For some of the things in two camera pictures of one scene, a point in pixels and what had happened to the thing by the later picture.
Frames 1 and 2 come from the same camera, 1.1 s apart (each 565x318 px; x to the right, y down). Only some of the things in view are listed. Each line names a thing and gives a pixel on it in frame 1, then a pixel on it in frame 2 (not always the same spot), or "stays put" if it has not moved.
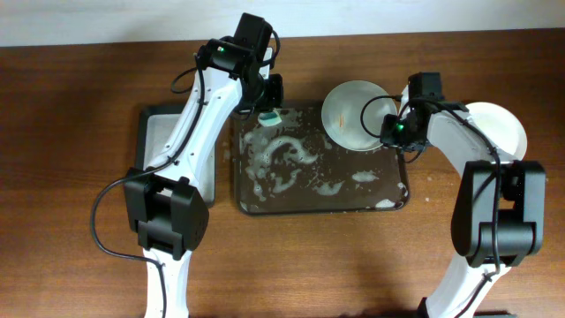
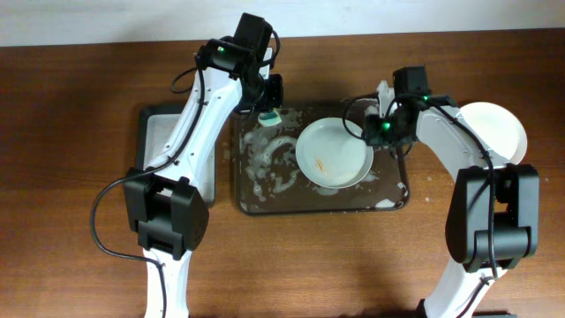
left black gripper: x=272 y=94 stays put
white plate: x=342 y=109 -> x=329 y=156
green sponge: x=269 y=118 stays put
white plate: x=501 y=127 stays put
